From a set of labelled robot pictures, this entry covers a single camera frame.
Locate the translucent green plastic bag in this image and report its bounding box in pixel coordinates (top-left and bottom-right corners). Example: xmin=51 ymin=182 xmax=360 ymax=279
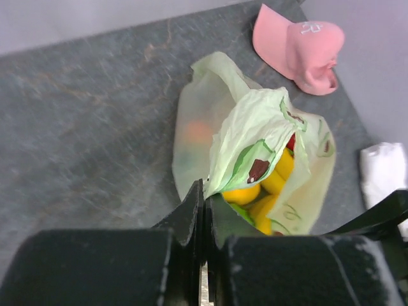
xmin=172 ymin=52 xmax=336 ymax=235

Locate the yellow fake lemon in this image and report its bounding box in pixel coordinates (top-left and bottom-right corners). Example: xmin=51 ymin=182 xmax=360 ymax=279
xmin=222 ymin=184 xmax=261 ymax=206

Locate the red fake fruit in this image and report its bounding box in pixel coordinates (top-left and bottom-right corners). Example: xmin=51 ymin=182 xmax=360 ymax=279
xmin=286 ymin=134 xmax=296 ymax=152

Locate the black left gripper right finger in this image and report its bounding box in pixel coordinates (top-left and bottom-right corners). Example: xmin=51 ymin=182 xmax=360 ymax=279
xmin=203 ymin=194 xmax=264 ymax=305

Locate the yellow fake banana bunch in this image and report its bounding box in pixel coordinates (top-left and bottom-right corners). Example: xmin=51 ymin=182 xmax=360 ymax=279
xmin=249 ymin=148 xmax=294 ymax=235

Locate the pink baseball cap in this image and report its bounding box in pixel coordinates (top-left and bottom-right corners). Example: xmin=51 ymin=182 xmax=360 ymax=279
xmin=252 ymin=4 xmax=345 ymax=96

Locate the white folded towel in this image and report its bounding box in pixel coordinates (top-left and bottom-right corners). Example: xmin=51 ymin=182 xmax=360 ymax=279
xmin=360 ymin=142 xmax=408 ymax=238

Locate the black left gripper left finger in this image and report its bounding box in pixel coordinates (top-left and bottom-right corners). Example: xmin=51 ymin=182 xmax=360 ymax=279
xmin=153 ymin=180 xmax=204 ymax=305

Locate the green fake apple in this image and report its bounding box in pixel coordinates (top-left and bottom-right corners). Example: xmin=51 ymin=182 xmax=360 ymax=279
xmin=230 ymin=203 xmax=254 ymax=226

